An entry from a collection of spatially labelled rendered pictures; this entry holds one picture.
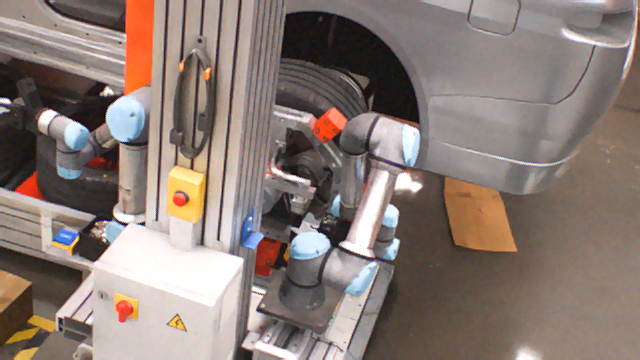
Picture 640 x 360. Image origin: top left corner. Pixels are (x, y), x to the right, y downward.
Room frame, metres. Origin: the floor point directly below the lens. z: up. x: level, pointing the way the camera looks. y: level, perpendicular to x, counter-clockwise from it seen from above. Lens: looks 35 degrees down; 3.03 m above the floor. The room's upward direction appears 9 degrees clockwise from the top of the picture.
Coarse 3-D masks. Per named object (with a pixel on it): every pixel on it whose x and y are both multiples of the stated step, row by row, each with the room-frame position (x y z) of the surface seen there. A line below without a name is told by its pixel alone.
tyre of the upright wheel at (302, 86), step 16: (288, 64) 3.32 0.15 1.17; (304, 64) 3.33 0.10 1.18; (288, 80) 3.20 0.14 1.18; (304, 80) 3.21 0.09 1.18; (320, 80) 3.25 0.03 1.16; (336, 80) 3.29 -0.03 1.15; (288, 96) 3.13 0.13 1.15; (304, 96) 3.13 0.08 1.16; (320, 96) 3.15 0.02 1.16; (336, 96) 3.20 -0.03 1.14; (352, 96) 3.27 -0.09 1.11; (320, 112) 3.11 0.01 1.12; (352, 112) 3.19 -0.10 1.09; (368, 112) 3.28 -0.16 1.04; (336, 144) 3.09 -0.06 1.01; (368, 160) 3.14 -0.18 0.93
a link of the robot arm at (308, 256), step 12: (300, 240) 2.48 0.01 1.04; (312, 240) 2.49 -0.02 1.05; (324, 240) 2.49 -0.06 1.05; (300, 252) 2.43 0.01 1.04; (312, 252) 2.43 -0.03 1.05; (324, 252) 2.44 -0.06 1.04; (288, 264) 2.47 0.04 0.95; (300, 264) 2.43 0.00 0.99; (312, 264) 2.42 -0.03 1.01; (324, 264) 2.42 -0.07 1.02; (300, 276) 2.43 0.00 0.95; (312, 276) 2.42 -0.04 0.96
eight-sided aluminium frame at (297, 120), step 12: (276, 108) 3.10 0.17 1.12; (288, 108) 3.10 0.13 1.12; (276, 120) 3.05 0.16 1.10; (288, 120) 3.04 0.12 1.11; (300, 120) 3.04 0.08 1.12; (312, 120) 3.06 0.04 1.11; (312, 132) 3.03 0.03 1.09; (324, 144) 3.02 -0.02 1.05; (324, 156) 3.01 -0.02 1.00; (336, 156) 3.03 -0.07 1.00; (336, 168) 3.00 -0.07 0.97; (336, 180) 3.01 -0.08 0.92; (336, 192) 3.00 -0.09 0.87; (324, 216) 3.01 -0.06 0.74; (264, 228) 3.05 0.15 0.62; (276, 228) 3.08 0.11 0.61; (288, 228) 3.07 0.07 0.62
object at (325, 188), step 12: (288, 132) 3.15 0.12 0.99; (288, 144) 3.15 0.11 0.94; (300, 168) 3.14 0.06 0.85; (324, 168) 3.13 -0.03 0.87; (324, 192) 3.25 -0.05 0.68; (276, 204) 3.22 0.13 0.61; (288, 204) 3.15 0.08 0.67; (312, 204) 3.19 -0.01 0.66; (324, 204) 3.12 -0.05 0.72; (264, 216) 3.14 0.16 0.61; (276, 216) 3.14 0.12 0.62; (288, 216) 3.14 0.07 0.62
